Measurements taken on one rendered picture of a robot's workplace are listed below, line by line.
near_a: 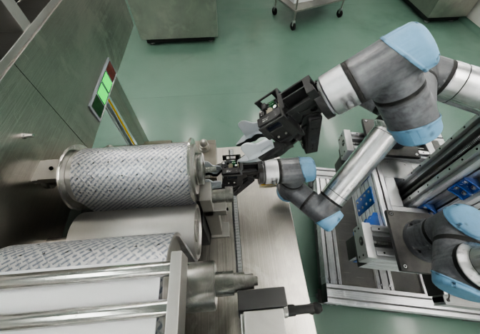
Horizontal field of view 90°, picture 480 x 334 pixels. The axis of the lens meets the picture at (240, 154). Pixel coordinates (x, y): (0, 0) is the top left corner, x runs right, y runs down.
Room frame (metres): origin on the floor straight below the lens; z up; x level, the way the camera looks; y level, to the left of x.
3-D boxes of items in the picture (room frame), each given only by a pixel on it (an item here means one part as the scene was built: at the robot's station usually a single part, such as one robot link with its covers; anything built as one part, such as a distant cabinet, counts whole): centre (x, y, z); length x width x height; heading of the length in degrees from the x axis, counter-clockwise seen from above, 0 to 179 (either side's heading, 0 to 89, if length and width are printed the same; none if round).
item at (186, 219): (0.16, 0.22, 1.17); 0.26 x 0.12 x 0.12; 95
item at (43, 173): (0.27, 0.40, 1.28); 0.06 x 0.05 x 0.02; 95
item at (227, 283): (0.05, 0.00, 1.33); 0.06 x 0.03 x 0.03; 95
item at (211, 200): (0.26, 0.06, 1.05); 0.06 x 0.05 x 0.31; 95
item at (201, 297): (0.04, 0.06, 1.33); 0.06 x 0.06 x 0.06; 5
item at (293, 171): (0.37, -0.16, 1.11); 0.11 x 0.08 x 0.09; 95
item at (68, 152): (0.27, 0.36, 1.25); 0.15 x 0.01 x 0.15; 5
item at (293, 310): (0.01, -0.08, 1.36); 0.05 x 0.01 x 0.01; 95
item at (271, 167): (0.36, -0.09, 1.11); 0.08 x 0.05 x 0.08; 5
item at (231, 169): (0.36, -0.01, 1.12); 0.12 x 0.08 x 0.09; 95
